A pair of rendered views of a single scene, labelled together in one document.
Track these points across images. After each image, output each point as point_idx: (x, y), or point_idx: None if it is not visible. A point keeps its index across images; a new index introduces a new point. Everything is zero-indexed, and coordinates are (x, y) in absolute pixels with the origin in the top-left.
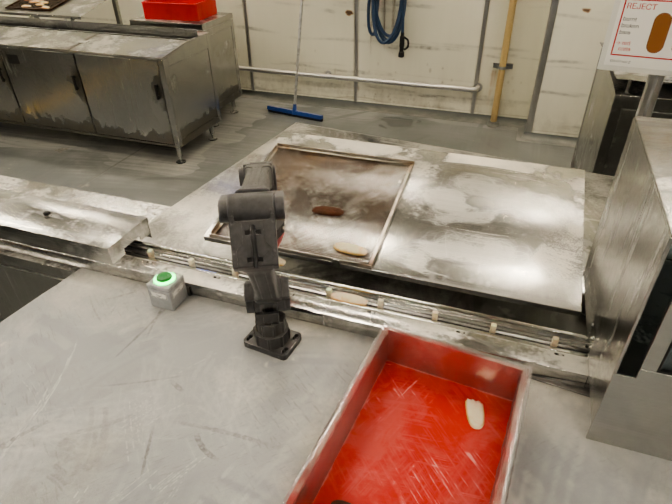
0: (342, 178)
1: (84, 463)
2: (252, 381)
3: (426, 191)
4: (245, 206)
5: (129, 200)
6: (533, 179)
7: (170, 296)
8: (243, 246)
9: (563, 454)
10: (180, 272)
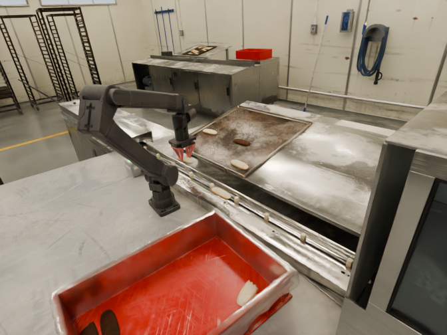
0: (262, 126)
1: (31, 234)
2: (135, 223)
3: (310, 139)
4: (90, 90)
5: (163, 127)
6: None
7: (132, 168)
8: (84, 116)
9: None
10: None
